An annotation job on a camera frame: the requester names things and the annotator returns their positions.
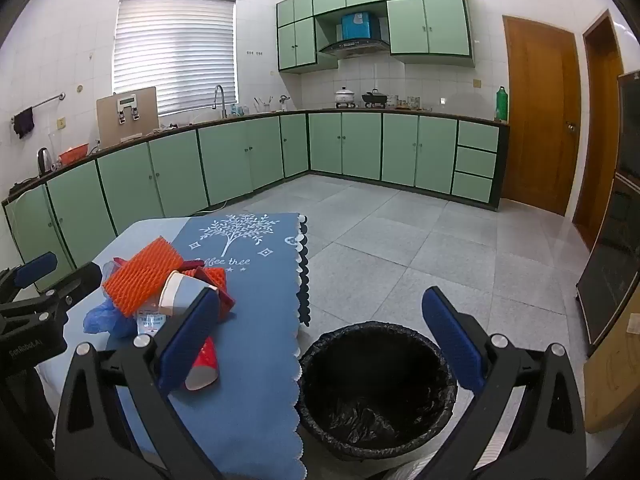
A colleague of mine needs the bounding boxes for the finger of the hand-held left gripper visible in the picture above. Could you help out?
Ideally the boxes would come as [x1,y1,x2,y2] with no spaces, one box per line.
[0,251,59,306]
[0,261,103,332]

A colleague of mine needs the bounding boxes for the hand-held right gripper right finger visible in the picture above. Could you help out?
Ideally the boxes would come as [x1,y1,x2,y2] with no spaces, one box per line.
[421,286,587,480]

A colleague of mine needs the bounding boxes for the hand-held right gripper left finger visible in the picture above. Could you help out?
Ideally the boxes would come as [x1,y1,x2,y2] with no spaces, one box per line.
[54,287,236,480]

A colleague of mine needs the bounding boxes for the red paper cup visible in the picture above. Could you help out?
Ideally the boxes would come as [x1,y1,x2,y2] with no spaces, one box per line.
[185,336,220,392]

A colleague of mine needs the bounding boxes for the clear packet with white label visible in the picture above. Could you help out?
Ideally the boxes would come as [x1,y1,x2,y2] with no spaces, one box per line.
[134,304,168,337]

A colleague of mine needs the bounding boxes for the blue plastic bag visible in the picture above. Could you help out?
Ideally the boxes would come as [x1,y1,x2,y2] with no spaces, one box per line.
[82,300,138,338]

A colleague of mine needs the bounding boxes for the white and blue paper cup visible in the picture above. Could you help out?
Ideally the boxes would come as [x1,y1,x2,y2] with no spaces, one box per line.
[159,270,218,317]

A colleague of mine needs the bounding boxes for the orange foam net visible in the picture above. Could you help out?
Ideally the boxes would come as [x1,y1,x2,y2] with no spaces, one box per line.
[102,236,185,317]

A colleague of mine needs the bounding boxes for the black waste bin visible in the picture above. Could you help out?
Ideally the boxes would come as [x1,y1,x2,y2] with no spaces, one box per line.
[297,321,458,461]

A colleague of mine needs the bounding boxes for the blue tree print table mat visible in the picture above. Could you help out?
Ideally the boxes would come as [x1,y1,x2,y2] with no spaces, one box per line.
[116,212,312,480]

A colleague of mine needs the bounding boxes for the orange basket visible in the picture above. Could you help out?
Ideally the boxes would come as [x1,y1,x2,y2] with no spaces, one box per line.
[58,143,90,166]

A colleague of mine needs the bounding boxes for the dark towel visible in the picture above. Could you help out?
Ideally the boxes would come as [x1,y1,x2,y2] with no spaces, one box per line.
[12,107,36,140]

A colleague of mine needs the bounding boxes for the white water dispenser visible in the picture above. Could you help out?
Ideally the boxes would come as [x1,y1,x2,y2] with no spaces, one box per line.
[96,86,160,147]

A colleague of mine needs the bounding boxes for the cardboard box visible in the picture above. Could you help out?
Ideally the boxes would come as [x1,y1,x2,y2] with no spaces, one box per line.
[582,305,640,433]

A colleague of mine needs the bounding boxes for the black glass cabinet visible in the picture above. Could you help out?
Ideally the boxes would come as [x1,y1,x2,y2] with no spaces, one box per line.
[575,71,640,346]

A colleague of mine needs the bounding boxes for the green base cabinets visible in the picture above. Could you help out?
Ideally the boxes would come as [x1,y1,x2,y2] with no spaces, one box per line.
[2,109,511,281]

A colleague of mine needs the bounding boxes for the white window blind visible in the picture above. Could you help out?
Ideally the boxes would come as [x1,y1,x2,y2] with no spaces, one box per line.
[112,0,237,117]

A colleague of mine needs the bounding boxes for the range hood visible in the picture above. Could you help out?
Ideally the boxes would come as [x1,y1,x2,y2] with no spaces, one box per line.
[318,39,392,58]

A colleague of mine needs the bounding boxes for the blue box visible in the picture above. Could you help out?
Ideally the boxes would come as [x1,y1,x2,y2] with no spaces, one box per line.
[341,11,379,41]

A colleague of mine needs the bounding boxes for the metal towel rail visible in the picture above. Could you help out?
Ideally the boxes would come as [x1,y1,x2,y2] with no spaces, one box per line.
[10,92,66,123]

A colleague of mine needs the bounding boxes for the wooden door with handle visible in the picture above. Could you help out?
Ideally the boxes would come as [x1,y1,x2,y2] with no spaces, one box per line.
[501,15,582,217]

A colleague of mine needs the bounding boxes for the green wall cabinets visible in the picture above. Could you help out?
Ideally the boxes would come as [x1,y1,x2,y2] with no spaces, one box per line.
[276,0,476,75]

